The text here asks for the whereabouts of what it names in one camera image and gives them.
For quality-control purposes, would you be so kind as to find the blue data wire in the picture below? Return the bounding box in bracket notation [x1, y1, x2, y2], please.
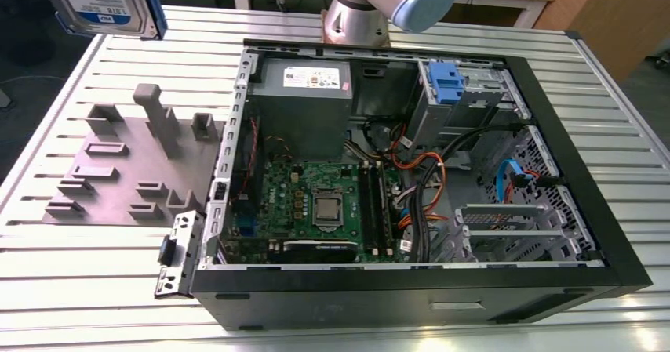
[493, 158, 525, 205]

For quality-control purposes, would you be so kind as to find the brown cabinet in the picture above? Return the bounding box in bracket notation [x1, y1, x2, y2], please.
[532, 0, 670, 82]

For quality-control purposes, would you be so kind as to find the metal drive cage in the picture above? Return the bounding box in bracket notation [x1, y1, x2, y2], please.
[406, 60, 529, 149]

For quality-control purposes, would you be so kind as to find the grey power supply unit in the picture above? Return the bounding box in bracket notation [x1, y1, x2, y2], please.
[249, 56, 352, 163]

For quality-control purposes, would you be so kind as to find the CPU socket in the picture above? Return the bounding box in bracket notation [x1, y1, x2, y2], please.
[308, 188, 352, 234]

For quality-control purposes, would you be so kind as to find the blue plastic drive latch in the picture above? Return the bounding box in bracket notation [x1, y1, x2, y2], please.
[425, 62, 467, 105]

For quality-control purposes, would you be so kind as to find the grey parts rack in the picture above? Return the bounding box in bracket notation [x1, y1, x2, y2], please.
[43, 84, 226, 227]

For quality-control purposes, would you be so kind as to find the black cable bundle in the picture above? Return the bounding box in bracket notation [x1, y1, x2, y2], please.
[406, 123, 524, 263]

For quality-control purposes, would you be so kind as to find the black plug power wire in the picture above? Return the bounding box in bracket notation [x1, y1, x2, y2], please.
[515, 169, 565, 191]

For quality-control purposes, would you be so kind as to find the blue bracket latch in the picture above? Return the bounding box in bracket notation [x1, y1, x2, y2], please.
[157, 235, 177, 266]

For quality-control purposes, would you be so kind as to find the green motherboard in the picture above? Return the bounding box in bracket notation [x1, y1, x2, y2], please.
[218, 159, 414, 265]

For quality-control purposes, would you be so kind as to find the black RAM slot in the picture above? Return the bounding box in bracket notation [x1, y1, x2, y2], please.
[358, 162, 381, 254]
[373, 161, 394, 252]

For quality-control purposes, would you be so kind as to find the black graphics card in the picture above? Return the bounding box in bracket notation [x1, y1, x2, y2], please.
[265, 238, 361, 265]

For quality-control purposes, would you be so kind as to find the orange wire bundle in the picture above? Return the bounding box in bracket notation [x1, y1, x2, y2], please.
[390, 151, 449, 234]

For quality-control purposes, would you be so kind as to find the black PC case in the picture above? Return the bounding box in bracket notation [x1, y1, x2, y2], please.
[188, 37, 653, 332]

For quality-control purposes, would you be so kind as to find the silver CPU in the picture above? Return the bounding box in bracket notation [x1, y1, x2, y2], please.
[314, 198, 344, 224]

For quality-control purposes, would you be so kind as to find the hard disk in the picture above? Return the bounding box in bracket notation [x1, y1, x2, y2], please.
[39, 0, 169, 40]

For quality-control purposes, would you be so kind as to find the hinged metal slot bracket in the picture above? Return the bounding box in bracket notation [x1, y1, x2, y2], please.
[153, 209, 205, 299]

